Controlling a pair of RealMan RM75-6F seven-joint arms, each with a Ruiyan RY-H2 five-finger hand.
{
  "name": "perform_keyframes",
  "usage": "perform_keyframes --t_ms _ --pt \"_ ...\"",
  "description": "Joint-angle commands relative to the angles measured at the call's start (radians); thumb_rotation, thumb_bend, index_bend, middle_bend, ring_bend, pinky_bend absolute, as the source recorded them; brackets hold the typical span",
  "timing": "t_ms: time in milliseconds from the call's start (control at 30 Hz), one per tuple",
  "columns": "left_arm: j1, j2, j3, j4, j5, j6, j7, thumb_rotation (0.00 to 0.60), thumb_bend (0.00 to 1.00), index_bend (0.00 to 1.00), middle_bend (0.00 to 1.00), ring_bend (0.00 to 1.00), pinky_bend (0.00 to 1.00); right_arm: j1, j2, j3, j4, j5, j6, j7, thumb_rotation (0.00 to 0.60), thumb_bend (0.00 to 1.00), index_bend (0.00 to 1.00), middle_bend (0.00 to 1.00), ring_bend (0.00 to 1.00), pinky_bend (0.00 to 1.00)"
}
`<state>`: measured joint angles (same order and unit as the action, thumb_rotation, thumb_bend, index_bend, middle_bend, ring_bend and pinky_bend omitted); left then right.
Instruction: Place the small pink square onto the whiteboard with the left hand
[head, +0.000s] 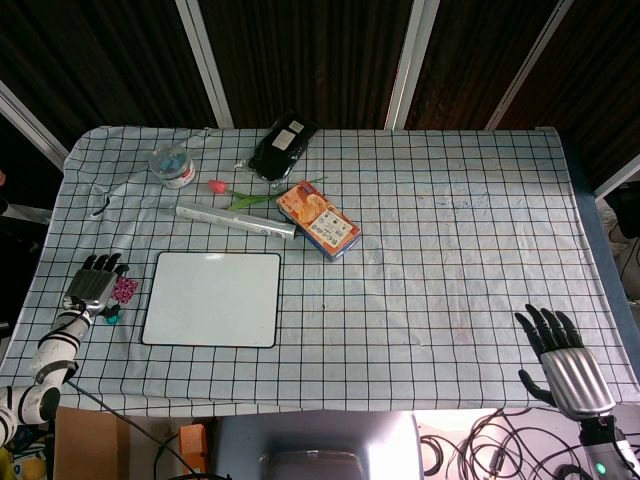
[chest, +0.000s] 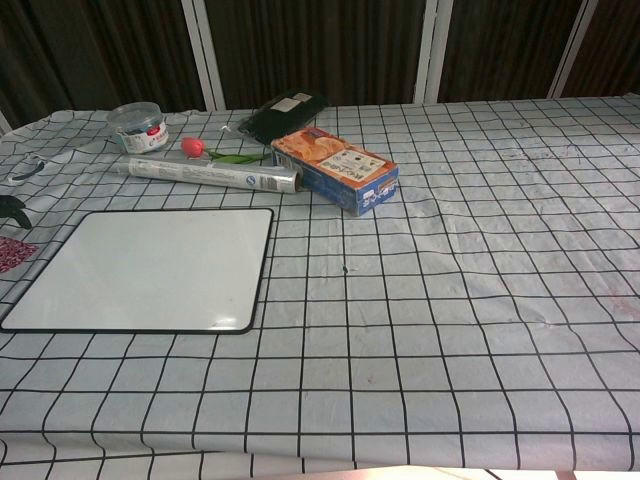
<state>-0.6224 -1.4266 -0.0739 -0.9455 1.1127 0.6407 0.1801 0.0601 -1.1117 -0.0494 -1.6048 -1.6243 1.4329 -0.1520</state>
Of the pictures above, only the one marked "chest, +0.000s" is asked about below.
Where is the clear plastic tub with lid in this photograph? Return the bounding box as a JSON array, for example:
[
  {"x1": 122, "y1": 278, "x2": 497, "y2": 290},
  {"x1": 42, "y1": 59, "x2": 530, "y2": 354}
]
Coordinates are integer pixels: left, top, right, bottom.
[{"x1": 106, "y1": 101, "x2": 170, "y2": 154}]

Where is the white black-grid tablecloth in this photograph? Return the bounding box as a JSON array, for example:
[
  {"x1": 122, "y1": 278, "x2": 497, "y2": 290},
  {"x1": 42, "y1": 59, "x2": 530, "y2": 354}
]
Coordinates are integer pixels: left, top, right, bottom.
[{"x1": 0, "y1": 93, "x2": 640, "y2": 472}]

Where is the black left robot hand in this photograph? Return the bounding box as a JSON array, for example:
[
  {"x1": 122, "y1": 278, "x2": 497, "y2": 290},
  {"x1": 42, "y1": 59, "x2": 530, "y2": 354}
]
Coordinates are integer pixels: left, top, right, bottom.
[{"x1": 0, "y1": 195, "x2": 31, "y2": 231}]

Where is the white board with black frame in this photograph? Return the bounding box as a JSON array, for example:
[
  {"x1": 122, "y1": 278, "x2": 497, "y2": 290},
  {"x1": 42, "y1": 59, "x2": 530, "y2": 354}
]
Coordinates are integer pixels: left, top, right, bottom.
[{"x1": 0, "y1": 207, "x2": 275, "y2": 335}]

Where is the silver foil wrap roll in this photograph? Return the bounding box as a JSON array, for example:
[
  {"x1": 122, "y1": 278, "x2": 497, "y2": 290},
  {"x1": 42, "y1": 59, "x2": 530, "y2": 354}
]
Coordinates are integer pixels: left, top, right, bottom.
[{"x1": 126, "y1": 156, "x2": 303, "y2": 194}]

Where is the red patterned square cloth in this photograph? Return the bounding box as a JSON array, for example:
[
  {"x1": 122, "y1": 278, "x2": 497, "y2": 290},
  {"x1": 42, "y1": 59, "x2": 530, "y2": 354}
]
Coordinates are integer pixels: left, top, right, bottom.
[{"x1": 0, "y1": 236, "x2": 40, "y2": 274}]

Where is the black plastic package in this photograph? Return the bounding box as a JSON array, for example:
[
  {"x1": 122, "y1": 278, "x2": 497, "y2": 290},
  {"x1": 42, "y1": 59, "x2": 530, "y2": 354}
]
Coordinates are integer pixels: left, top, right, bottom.
[{"x1": 237, "y1": 90, "x2": 329, "y2": 144}]

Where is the dark brown curtain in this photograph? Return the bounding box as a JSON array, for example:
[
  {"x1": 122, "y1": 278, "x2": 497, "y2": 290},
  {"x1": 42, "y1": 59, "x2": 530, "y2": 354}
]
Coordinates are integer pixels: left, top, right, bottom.
[{"x1": 0, "y1": 0, "x2": 640, "y2": 132}]

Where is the white slanted frame post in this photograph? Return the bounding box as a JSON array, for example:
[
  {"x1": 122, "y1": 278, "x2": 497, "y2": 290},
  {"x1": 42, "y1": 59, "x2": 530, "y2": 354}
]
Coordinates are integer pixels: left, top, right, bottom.
[{"x1": 547, "y1": 0, "x2": 600, "y2": 99}]

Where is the pink artificial tulip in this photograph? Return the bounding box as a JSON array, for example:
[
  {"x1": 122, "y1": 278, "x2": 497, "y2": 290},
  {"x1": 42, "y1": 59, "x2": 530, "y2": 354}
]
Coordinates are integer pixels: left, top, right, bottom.
[{"x1": 180, "y1": 136, "x2": 266, "y2": 165}]

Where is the orange blue cracker box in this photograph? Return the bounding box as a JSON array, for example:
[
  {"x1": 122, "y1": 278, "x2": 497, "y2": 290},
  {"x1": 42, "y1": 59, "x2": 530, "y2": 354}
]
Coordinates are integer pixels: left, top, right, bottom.
[{"x1": 270, "y1": 125, "x2": 400, "y2": 218}]

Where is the white single frame post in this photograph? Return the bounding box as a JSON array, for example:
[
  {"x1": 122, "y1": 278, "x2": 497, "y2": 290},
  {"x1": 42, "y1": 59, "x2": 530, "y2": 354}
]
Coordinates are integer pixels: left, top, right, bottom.
[{"x1": 414, "y1": 0, "x2": 453, "y2": 105}]

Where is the white double frame post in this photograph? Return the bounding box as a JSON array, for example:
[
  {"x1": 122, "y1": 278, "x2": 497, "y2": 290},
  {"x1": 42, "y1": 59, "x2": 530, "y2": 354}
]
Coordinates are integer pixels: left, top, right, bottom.
[{"x1": 180, "y1": 0, "x2": 226, "y2": 112}]

